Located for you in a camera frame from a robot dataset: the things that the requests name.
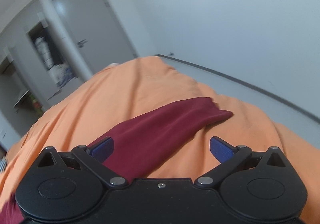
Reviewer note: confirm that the grey open wardrobe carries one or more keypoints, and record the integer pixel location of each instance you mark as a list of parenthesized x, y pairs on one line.
[(27, 73)]

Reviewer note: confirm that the clothes inside wardrobe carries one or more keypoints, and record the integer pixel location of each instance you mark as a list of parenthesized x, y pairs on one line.
[(60, 71)]

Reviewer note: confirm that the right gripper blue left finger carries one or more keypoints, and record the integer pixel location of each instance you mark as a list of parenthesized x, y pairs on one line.
[(92, 158)]

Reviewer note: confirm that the maroon long-sleeve shirt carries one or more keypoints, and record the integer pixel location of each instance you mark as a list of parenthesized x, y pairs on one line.
[(145, 142)]

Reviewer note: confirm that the orange bed sheet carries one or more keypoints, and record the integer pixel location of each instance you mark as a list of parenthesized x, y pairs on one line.
[(122, 92)]

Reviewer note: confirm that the grey room door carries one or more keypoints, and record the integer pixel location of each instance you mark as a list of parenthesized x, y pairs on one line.
[(96, 32)]

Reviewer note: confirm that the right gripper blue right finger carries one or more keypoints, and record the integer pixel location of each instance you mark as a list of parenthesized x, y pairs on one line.
[(232, 159)]

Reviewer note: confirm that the colourful bag in wardrobe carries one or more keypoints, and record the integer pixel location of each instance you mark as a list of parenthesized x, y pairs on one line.
[(36, 105)]

